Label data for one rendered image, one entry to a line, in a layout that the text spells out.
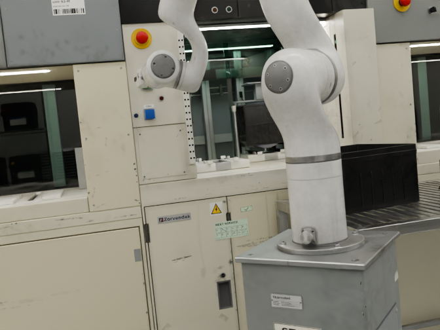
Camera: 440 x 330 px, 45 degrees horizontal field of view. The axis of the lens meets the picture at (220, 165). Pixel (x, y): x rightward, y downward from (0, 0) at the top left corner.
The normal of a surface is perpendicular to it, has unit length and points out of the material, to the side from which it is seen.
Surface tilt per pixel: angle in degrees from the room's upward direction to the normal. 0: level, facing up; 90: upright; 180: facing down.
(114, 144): 90
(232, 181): 90
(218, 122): 90
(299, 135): 103
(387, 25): 90
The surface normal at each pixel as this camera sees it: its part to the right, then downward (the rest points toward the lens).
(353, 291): -0.52, 0.11
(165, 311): 0.23, 0.05
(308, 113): -0.12, 0.67
